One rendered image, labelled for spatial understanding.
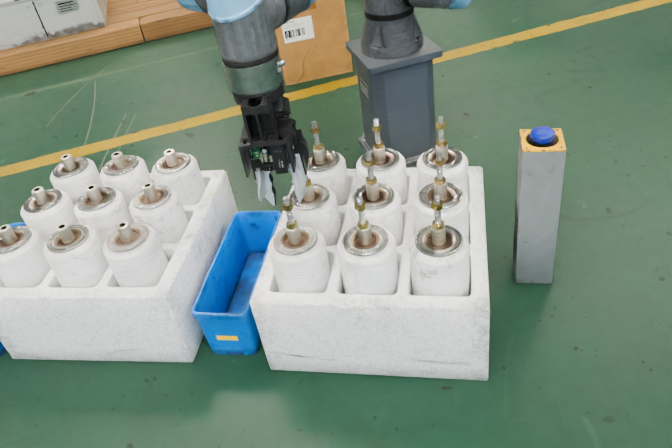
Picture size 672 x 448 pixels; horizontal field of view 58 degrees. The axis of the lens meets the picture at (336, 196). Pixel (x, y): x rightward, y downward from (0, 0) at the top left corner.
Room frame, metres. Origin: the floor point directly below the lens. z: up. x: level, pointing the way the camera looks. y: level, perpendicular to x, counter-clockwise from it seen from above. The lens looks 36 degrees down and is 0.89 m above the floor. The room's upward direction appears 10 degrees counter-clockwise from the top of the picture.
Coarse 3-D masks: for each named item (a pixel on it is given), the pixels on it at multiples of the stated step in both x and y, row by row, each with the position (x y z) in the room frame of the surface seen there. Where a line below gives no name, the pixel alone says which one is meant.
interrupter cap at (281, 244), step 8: (280, 232) 0.80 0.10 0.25; (304, 232) 0.79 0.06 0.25; (312, 232) 0.79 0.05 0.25; (280, 240) 0.78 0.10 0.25; (288, 240) 0.78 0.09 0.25; (304, 240) 0.77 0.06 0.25; (312, 240) 0.77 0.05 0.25; (280, 248) 0.76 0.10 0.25; (288, 248) 0.76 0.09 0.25; (296, 248) 0.75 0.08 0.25; (304, 248) 0.75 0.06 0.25
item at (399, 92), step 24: (360, 48) 1.40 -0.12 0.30; (432, 48) 1.33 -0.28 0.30; (360, 72) 1.39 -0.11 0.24; (384, 72) 1.30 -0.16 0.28; (408, 72) 1.31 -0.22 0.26; (432, 72) 1.35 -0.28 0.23; (360, 96) 1.42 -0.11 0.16; (384, 96) 1.30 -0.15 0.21; (408, 96) 1.31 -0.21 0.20; (432, 96) 1.34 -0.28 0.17; (384, 120) 1.30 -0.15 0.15; (408, 120) 1.31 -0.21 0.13; (432, 120) 1.33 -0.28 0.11; (360, 144) 1.44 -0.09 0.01; (384, 144) 1.31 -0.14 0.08; (408, 144) 1.31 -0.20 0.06; (432, 144) 1.33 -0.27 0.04
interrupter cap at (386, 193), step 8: (384, 184) 0.89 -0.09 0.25; (360, 192) 0.88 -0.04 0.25; (384, 192) 0.87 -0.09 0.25; (392, 192) 0.86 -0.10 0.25; (368, 200) 0.85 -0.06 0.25; (376, 200) 0.85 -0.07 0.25; (384, 200) 0.84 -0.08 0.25; (392, 200) 0.84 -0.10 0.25; (368, 208) 0.83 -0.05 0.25; (376, 208) 0.82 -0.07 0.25
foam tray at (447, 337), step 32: (352, 192) 0.98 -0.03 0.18; (416, 192) 0.95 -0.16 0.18; (480, 192) 0.91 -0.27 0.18; (480, 224) 0.82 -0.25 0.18; (480, 256) 0.74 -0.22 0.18; (256, 288) 0.76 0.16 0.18; (480, 288) 0.67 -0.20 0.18; (256, 320) 0.72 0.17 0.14; (288, 320) 0.71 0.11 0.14; (320, 320) 0.69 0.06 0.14; (352, 320) 0.68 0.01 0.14; (384, 320) 0.66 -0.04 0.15; (416, 320) 0.65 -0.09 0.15; (448, 320) 0.64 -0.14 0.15; (480, 320) 0.63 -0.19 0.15; (288, 352) 0.71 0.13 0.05; (320, 352) 0.70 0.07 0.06; (352, 352) 0.68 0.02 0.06; (384, 352) 0.67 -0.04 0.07; (416, 352) 0.65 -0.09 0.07; (448, 352) 0.64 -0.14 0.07; (480, 352) 0.63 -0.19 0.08
